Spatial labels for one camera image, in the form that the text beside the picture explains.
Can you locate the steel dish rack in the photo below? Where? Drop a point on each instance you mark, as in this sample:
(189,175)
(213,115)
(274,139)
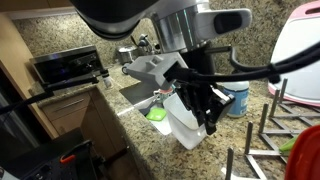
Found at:
(263,116)

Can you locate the green plastic plate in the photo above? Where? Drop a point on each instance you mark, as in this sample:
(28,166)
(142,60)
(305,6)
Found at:
(288,145)

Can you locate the red plastic lid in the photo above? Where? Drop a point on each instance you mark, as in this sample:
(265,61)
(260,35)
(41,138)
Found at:
(306,156)

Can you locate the translucent white plastic container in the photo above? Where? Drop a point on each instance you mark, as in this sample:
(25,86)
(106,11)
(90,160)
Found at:
(181,131)

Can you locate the dark steel appliance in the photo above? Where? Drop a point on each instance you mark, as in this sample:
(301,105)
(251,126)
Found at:
(16,133)

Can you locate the wooden wall cabinet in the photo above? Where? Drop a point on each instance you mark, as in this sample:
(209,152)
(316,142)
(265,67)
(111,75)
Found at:
(33,5)

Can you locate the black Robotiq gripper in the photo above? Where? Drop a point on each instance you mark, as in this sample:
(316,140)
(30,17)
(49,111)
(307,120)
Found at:
(198,68)

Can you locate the steel pot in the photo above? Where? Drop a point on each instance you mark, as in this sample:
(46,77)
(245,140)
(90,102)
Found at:
(126,53)

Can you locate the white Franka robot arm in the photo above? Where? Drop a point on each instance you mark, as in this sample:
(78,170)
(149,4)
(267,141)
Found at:
(116,16)

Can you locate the floral mug pink inside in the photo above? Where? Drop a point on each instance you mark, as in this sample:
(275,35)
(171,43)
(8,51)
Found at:
(160,97)

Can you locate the green square lid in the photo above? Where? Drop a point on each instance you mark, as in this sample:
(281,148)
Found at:
(156,114)

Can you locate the grey round kitchen gadget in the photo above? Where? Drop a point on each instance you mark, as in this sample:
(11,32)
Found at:
(126,69)

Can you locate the black camera stand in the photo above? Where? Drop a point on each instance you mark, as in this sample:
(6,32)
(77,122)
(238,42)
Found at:
(66,83)

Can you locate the black toaster oven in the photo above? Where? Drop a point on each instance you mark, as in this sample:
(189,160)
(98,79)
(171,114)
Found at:
(66,66)

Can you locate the black equipment case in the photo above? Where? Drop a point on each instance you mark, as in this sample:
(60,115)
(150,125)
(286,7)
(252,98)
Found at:
(43,160)

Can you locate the soap bottle with blue label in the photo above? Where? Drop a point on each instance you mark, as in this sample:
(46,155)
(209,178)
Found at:
(238,100)

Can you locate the white cutting board pink rim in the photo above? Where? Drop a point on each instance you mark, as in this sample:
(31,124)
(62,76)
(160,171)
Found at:
(296,50)

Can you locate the wooden base cabinet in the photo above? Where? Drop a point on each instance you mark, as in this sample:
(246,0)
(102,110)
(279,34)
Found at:
(70,113)

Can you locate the stainless steel sink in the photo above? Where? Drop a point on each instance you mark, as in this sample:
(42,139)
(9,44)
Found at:
(136,93)

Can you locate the black ladle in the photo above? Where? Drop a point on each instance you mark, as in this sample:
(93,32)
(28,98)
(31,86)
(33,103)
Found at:
(143,40)

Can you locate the small spice bottle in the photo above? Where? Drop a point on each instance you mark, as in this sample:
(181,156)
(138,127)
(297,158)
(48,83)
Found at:
(107,81)

